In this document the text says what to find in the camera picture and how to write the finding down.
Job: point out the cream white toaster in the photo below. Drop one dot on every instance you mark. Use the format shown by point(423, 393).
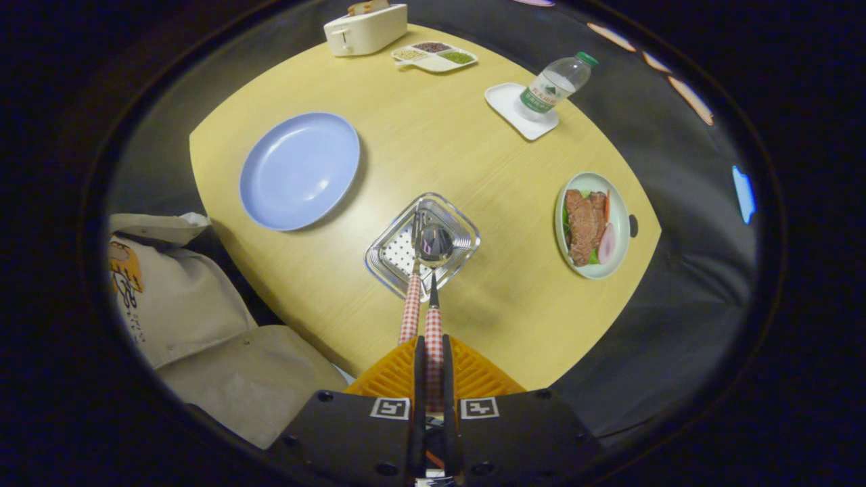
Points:
point(369, 30)

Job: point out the white coaster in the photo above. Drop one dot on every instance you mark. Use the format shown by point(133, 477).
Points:
point(507, 101)

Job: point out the green plate with meat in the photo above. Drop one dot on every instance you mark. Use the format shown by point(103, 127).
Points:
point(585, 223)

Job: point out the clear water bottle green cap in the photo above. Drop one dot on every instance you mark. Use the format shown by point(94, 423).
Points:
point(548, 91)

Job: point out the toasted bread slice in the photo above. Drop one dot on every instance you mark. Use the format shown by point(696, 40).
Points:
point(369, 7)

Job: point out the white divided tray with beans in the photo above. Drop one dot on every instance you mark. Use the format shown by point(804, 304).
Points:
point(440, 63)

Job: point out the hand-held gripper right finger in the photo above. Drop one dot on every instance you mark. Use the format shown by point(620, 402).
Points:
point(448, 372)

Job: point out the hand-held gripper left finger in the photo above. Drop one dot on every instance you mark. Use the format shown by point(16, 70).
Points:
point(419, 372)

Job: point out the blue plate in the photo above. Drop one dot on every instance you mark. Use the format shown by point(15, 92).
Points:
point(298, 169)

